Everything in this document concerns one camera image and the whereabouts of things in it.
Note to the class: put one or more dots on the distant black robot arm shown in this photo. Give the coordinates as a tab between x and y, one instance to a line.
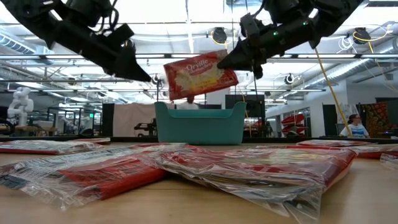
146	127

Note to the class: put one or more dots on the person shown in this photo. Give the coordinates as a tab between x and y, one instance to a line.
189	105
357	130

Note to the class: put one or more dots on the pink cloth panel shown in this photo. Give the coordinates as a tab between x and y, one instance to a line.
127	119

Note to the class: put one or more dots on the white humanoid robot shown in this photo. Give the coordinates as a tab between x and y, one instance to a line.
20	105

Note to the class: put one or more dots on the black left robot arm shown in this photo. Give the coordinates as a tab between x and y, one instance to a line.
31	18

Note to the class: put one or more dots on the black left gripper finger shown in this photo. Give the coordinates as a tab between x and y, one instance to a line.
127	76
129	60

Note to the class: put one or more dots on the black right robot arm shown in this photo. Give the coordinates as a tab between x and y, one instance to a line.
335	15

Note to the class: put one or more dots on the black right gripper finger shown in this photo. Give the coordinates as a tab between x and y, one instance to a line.
244	54
258	71

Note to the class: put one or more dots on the floral patterned fabric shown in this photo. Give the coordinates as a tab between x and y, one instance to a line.
376	116

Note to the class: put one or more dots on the black metal table frame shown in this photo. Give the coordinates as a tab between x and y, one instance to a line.
119	139

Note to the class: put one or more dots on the black screen panel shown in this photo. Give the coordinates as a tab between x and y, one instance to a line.
255	105

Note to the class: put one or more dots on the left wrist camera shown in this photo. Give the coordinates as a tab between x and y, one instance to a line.
122	35

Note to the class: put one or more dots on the teal plastic basket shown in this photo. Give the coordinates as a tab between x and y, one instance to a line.
199	130

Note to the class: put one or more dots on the narrow black panel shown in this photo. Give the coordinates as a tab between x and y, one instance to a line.
108	119

